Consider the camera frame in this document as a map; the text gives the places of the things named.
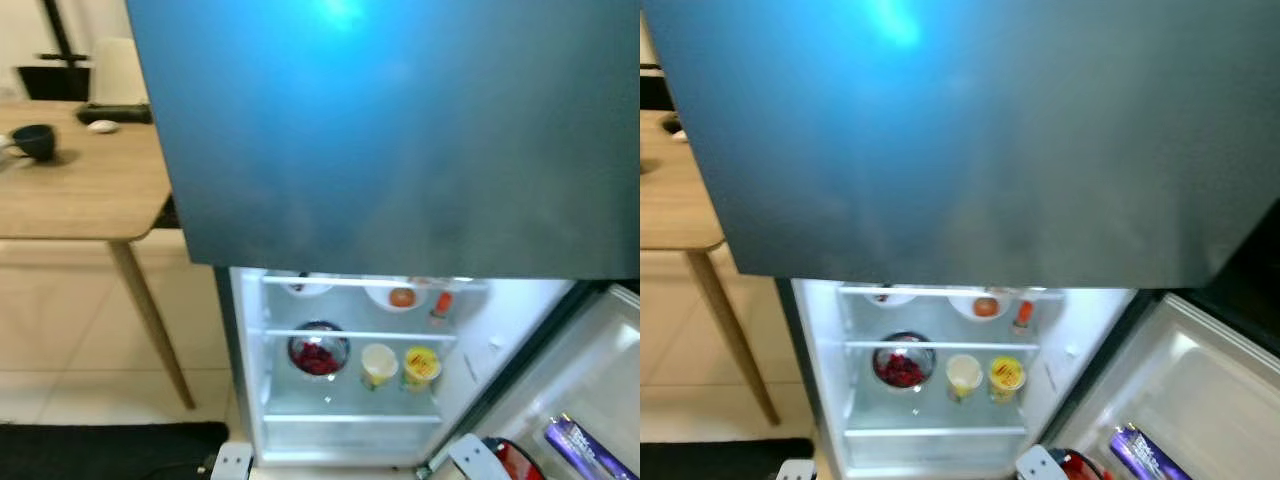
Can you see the fridge door with bottle racks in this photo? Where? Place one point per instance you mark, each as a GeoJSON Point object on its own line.
{"type": "Point", "coordinates": [590, 370]}
{"type": "Point", "coordinates": [1200, 380]}

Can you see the dark grey fridge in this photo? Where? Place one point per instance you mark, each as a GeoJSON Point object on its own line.
{"type": "Point", "coordinates": [950, 150]}
{"type": "Point", "coordinates": [380, 150]}

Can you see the glass fridge shelf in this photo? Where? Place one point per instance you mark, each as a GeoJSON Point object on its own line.
{"type": "Point", "coordinates": [340, 405]}
{"type": "Point", "coordinates": [930, 294]}
{"type": "Point", "coordinates": [930, 420]}
{"type": "Point", "coordinates": [900, 346]}
{"type": "Point", "coordinates": [350, 284]}
{"type": "Point", "coordinates": [340, 335]}

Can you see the wooden table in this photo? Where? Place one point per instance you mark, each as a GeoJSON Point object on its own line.
{"type": "Point", "coordinates": [80, 190]}
{"type": "Point", "coordinates": [675, 200]}

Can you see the black stand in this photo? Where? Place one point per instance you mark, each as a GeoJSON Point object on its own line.
{"type": "Point", "coordinates": [650, 92]}
{"type": "Point", "coordinates": [55, 82]}

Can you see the purple chocolate box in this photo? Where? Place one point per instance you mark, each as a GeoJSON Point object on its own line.
{"type": "Point", "coordinates": [1145, 458]}
{"type": "Point", "coordinates": [585, 452]}

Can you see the black floor mat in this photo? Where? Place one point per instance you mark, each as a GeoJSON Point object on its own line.
{"type": "Point", "coordinates": [90, 455]}
{"type": "Point", "coordinates": [700, 462]}

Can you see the small brown round food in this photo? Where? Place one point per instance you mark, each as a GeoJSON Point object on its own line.
{"type": "Point", "coordinates": [402, 297]}
{"type": "Point", "coordinates": [986, 307]}

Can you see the yellow noodle cup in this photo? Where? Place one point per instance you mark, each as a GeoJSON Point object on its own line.
{"type": "Point", "coordinates": [1006, 376]}
{"type": "Point", "coordinates": [421, 365]}

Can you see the white bowl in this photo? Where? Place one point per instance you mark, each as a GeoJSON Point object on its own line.
{"type": "Point", "coordinates": [308, 290]}
{"type": "Point", "coordinates": [960, 311]}
{"type": "Point", "coordinates": [378, 300]}
{"type": "Point", "coordinates": [890, 299]}

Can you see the steel bowl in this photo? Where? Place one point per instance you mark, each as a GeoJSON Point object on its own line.
{"type": "Point", "coordinates": [903, 345]}
{"type": "Point", "coordinates": [318, 335]}

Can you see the cream paper cup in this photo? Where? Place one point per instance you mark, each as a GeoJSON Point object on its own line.
{"type": "Point", "coordinates": [379, 362]}
{"type": "Point", "coordinates": [964, 373]}

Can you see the red berries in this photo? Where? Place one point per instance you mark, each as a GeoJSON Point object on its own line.
{"type": "Point", "coordinates": [903, 371]}
{"type": "Point", "coordinates": [318, 360]}

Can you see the clear crisper drawer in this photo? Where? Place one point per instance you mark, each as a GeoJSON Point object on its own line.
{"type": "Point", "coordinates": [930, 452]}
{"type": "Point", "coordinates": [350, 438]}

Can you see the black flat case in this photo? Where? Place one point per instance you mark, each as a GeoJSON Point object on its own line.
{"type": "Point", "coordinates": [115, 113]}

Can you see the white computer mouse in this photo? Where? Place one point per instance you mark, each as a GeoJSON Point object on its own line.
{"type": "Point", "coordinates": [102, 126]}

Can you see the black mug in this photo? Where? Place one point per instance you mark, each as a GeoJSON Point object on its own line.
{"type": "Point", "coordinates": [35, 143]}

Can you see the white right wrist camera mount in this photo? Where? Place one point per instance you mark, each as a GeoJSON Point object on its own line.
{"type": "Point", "coordinates": [472, 460]}
{"type": "Point", "coordinates": [1038, 465]}

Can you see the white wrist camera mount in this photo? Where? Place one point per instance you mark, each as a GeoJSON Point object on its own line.
{"type": "Point", "coordinates": [795, 471]}
{"type": "Point", "coordinates": [1038, 465]}
{"type": "Point", "coordinates": [472, 460]}
{"type": "Point", "coordinates": [232, 463]}

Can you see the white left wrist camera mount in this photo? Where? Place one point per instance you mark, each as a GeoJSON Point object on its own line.
{"type": "Point", "coordinates": [232, 463]}
{"type": "Point", "coordinates": [795, 471]}

